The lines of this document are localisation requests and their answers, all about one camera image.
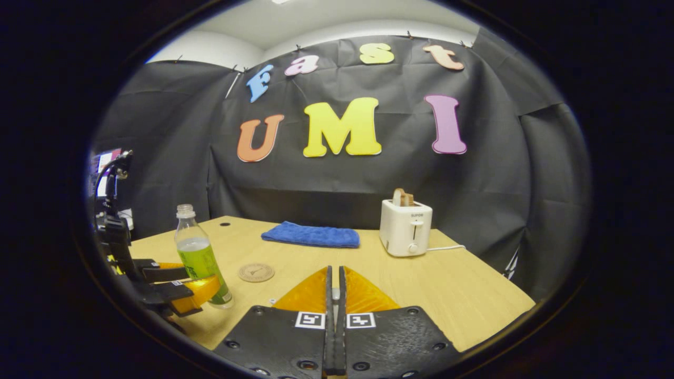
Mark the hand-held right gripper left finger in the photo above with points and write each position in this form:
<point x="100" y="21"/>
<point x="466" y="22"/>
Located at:
<point x="279" y="342"/>

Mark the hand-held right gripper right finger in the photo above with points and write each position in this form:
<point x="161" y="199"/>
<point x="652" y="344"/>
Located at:
<point x="395" y="342"/>

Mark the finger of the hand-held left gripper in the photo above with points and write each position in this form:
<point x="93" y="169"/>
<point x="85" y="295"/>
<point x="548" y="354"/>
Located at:
<point x="163" y="272"/>
<point x="163" y="295"/>

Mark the green label water bottle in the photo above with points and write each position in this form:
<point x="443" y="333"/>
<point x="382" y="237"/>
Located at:
<point x="202" y="260"/>

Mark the round wooden coaster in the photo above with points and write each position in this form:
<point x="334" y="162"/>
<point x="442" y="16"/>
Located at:
<point x="256" y="272"/>

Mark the white side desk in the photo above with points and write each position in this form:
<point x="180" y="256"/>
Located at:
<point x="126" y="218"/>

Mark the computer monitor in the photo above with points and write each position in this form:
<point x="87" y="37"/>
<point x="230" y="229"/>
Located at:
<point x="104" y="163"/>

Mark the blue folded towel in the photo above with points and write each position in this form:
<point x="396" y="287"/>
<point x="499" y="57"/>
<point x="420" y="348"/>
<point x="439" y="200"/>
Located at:
<point x="310" y="235"/>

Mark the white toaster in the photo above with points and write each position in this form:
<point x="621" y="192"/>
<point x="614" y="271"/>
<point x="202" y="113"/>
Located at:
<point x="405" y="229"/>

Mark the checkered board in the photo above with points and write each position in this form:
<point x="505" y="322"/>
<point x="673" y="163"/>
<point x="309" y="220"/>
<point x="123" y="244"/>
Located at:
<point x="511" y="266"/>

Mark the toast slice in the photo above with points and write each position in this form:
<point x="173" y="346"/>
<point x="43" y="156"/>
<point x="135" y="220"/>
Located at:
<point x="403" y="197"/>

